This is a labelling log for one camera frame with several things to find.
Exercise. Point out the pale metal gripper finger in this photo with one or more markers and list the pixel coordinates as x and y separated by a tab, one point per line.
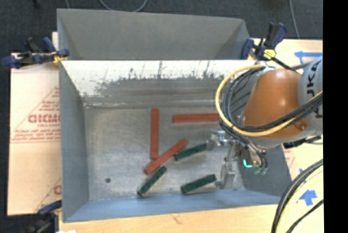
218	139
227	177

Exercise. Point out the dark green flat block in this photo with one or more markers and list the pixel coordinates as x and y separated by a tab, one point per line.
190	152
152	181
198	184

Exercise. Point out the red-brown flat block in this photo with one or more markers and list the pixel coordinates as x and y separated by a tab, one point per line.
154	134
166	156
194	118

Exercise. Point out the grey metal bin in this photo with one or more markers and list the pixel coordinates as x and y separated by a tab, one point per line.
117	128

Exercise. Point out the brown cardboard board red print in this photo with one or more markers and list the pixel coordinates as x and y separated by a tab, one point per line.
34	144

